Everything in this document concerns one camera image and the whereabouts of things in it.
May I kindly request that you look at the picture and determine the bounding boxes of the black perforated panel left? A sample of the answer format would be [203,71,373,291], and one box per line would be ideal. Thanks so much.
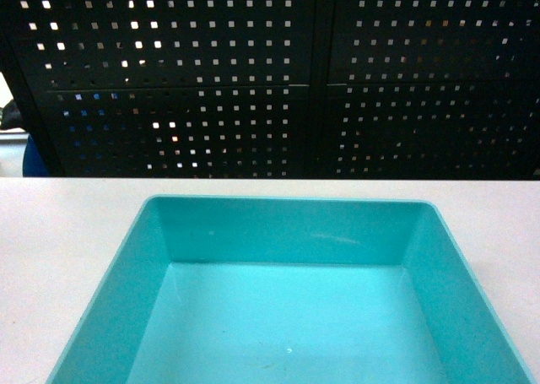
[1,0,316,178]

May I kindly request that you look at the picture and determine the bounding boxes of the blue chair behind table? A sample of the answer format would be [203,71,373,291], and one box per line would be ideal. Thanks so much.
[22,134,50,177]

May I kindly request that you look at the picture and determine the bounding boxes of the teal plastic bin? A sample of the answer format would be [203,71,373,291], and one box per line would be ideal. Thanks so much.
[49,196,533,383]

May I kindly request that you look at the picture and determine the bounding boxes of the black perforated panel right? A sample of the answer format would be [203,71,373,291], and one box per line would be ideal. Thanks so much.
[321,0,539,180]

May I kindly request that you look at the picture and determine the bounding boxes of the black perforated panel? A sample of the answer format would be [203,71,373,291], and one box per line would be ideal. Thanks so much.
[321,0,539,180]
[1,0,316,178]

